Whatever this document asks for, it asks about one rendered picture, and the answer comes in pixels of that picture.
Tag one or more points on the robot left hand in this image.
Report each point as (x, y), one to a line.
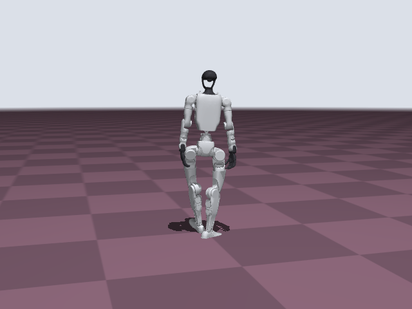
(182, 155)

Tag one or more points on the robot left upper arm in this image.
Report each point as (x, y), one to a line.
(191, 99)

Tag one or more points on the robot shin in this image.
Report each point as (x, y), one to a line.
(212, 209)
(195, 201)

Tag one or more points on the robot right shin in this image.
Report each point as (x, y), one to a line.
(212, 209)

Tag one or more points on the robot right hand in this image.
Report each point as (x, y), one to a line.
(232, 158)

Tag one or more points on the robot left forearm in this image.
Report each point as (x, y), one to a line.
(183, 134)

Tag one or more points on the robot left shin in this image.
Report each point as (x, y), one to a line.
(195, 201)

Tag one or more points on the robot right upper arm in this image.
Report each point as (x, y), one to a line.
(226, 103)

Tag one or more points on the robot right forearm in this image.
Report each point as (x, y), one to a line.
(230, 138)

